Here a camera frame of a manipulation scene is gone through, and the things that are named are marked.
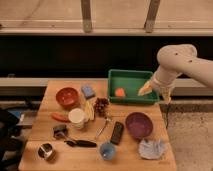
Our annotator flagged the green plastic bin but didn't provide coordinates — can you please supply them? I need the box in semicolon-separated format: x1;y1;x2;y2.
108;69;159;105

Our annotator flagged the red bowl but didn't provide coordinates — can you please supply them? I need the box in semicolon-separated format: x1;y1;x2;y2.
56;87;79;109

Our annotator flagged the orange block in bin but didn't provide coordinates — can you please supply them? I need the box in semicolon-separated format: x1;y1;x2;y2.
115;88;126;97

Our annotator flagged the blue sponge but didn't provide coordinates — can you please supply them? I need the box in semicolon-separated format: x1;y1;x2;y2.
81;85;95;99

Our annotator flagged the light blue cloth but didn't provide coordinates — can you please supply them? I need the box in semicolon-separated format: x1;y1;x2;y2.
138;139;166;160

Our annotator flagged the yellow banana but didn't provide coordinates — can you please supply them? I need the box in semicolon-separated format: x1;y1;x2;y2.
85;101;95;121

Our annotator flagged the metal spoon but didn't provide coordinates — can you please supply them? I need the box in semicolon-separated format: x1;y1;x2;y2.
95;117;112;139

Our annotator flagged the silver metal cup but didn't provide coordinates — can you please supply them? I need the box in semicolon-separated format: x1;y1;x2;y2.
37;143;55;161

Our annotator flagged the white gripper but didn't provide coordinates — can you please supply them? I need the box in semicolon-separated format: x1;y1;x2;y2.
138;71;176;104

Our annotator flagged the black bag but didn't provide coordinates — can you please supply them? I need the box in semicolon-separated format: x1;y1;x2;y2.
0;108;23;171

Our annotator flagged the purple bowl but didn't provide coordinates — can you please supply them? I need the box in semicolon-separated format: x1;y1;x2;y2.
125;112;153;140

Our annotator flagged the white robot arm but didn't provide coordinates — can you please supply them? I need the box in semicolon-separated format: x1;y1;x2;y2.
138;44;213;103

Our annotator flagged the black handled tool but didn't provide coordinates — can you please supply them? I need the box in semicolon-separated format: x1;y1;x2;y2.
64;140;97;148

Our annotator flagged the orange carrot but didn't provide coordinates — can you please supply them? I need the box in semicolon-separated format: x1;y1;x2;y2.
51;113;70;122

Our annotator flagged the blue mug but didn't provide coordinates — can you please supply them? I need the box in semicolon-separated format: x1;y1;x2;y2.
99;142;116;160

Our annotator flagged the black remote control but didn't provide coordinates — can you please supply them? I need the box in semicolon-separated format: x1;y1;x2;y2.
110;122;124;145

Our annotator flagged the white cup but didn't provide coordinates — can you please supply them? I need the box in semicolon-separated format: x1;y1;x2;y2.
68;108;85;129

